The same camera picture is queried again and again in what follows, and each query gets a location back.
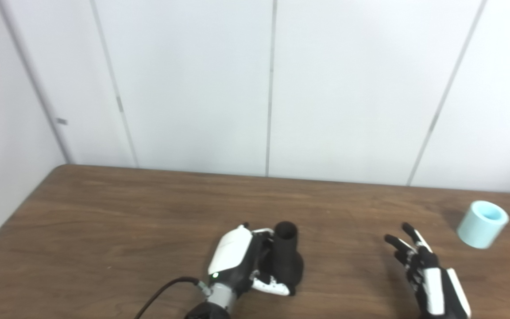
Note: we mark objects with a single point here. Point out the left white-black robot hand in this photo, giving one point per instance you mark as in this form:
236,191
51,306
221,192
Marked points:
233,257

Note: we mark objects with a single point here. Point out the right white-black robot hand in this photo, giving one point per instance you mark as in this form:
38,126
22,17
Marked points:
432,279

